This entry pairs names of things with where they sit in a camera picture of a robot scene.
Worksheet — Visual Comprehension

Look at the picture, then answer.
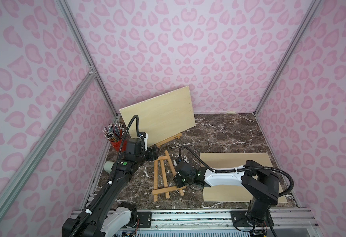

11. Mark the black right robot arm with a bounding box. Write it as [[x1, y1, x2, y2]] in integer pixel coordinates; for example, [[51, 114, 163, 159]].
[[174, 160, 281, 227]]

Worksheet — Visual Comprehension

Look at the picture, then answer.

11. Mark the red pencil cup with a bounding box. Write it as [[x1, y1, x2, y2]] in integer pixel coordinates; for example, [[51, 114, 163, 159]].
[[110, 139, 127, 152]]

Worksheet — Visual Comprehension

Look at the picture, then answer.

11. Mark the black mounting plate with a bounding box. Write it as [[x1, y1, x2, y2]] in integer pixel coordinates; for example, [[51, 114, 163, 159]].
[[230, 210, 274, 228], [130, 211, 152, 228]]

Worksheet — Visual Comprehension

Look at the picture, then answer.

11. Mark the light wooden board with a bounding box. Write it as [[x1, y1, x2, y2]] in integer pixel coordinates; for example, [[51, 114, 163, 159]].
[[200, 153, 273, 203], [120, 86, 196, 146]]

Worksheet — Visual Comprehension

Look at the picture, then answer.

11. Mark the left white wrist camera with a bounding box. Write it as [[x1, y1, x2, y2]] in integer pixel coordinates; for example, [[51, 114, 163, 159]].
[[138, 132, 149, 151]]

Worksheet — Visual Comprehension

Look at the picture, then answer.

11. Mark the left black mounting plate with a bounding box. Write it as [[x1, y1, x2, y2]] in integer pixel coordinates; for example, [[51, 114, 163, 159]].
[[130, 211, 152, 228]]

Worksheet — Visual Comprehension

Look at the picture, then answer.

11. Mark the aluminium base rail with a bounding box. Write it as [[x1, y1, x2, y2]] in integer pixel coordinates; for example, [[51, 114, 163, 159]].
[[69, 207, 325, 237]]

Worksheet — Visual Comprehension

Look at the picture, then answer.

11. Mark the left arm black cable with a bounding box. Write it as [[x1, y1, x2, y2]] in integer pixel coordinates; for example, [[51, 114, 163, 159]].
[[67, 115, 140, 237]]

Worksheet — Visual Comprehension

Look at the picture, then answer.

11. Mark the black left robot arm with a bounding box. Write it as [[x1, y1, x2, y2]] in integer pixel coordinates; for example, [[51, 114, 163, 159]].
[[62, 136, 157, 237]]

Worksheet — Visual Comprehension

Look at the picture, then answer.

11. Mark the small wooden easel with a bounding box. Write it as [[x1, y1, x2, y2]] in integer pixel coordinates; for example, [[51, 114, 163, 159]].
[[152, 150, 186, 202], [156, 133, 182, 148]]

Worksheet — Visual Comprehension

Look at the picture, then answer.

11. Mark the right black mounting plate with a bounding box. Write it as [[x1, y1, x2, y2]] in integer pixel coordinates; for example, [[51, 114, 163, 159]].
[[230, 210, 274, 228]]

